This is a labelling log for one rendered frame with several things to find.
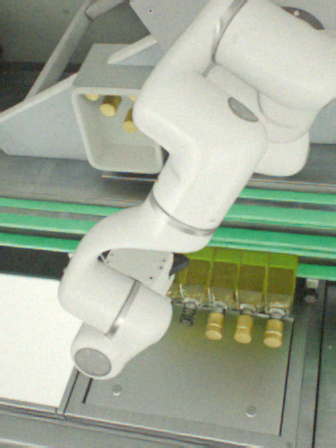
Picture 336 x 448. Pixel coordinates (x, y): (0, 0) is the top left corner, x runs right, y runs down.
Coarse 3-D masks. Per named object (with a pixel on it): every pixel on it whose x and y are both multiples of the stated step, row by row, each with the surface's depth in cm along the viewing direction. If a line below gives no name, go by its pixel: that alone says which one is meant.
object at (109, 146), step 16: (80, 96) 133; (80, 112) 135; (96, 112) 142; (80, 128) 137; (96, 128) 143; (112, 128) 145; (96, 144) 144; (112, 144) 149; (128, 144) 148; (144, 144) 146; (96, 160) 145; (112, 160) 146; (128, 160) 145; (144, 160) 144; (160, 160) 139
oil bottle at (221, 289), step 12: (216, 252) 137; (228, 252) 136; (240, 252) 136; (216, 264) 134; (228, 264) 134; (240, 264) 134; (216, 276) 132; (228, 276) 132; (216, 288) 130; (228, 288) 130; (216, 300) 129; (228, 300) 129
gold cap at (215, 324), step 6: (216, 312) 127; (210, 318) 127; (216, 318) 126; (222, 318) 127; (210, 324) 126; (216, 324) 126; (222, 324) 126; (210, 330) 125; (216, 330) 125; (222, 330) 126; (210, 336) 126; (216, 336) 126
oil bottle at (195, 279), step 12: (192, 252) 137; (204, 252) 137; (192, 264) 135; (204, 264) 135; (192, 276) 133; (204, 276) 132; (180, 288) 132; (192, 288) 131; (204, 288) 131; (204, 300) 132
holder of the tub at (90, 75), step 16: (96, 64) 135; (112, 64) 134; (80, 80) 132; (96, 80) 131; (112, 80) 131; (128, 80) 130; (144, 80) 129; (112, 176) 151; (128, 176) 151; (144, 176) 150
